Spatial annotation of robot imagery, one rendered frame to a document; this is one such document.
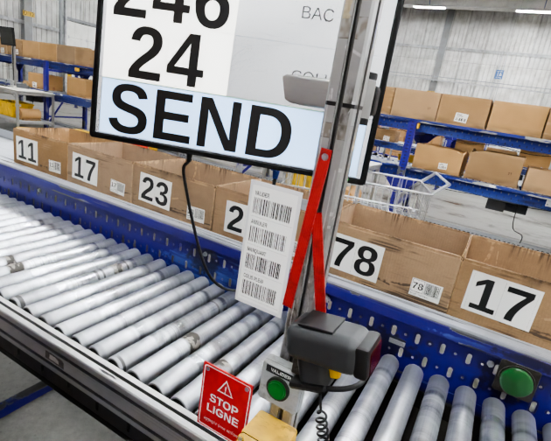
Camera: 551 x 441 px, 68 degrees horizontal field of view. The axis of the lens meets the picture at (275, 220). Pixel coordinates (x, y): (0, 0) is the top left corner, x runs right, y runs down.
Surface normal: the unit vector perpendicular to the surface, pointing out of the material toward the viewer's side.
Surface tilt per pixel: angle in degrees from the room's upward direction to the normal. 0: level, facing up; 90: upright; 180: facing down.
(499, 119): 90
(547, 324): 91
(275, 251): 90
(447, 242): 90
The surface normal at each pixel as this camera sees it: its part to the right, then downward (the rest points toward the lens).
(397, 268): -0.49, 0.19
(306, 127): -0.15, 0.19
